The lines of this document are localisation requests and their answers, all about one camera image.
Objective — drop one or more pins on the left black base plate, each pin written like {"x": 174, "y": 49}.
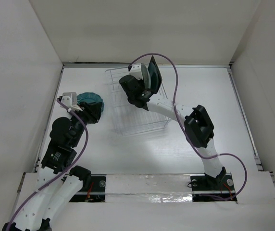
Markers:
{"x": 95, "y": 193}

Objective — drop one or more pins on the clear wire dish rack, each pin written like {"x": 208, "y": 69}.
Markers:
{"x": 128, "y": 119}

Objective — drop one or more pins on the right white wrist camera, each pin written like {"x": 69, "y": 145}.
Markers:
{"x": 136, "y": 71}

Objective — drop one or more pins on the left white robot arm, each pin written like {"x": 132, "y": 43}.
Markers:
{"x": 59, "y": 178}

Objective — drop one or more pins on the light green flower plate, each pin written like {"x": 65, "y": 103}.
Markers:
{"x": 146, "y": 77}

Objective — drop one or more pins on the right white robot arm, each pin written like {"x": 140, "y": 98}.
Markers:
{"x": 195, "y": 122}

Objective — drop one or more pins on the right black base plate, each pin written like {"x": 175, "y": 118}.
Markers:
{"x": 199, "y": 182}

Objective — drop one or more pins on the dark teal square plate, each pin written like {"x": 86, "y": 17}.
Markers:
{"x": 153, "y": 74}

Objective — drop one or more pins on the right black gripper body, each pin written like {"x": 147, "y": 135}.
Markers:
{"x": 140, "y": 82}

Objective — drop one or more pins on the metal rail bar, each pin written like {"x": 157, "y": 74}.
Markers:
{"x": 175, "y": 190}

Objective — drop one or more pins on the teal scalloped glass plate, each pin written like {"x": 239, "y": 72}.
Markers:
{"x": 89, "y": 97}

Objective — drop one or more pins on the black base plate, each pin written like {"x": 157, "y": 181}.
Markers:
{"x": 199, "y": 182}
{"x": 95, "y": 193}

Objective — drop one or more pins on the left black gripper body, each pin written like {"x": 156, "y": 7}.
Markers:
{"x": 81, "y": 129}

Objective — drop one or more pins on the black square plate yellow centre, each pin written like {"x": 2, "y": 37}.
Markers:
{"x": 158, "y": 74}

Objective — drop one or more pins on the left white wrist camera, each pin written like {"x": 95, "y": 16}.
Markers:
{"x": 69, "y": 99}

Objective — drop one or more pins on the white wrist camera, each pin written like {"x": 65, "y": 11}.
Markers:
{"x": 136, "y": 71}
{"x": 69, "y": 99}

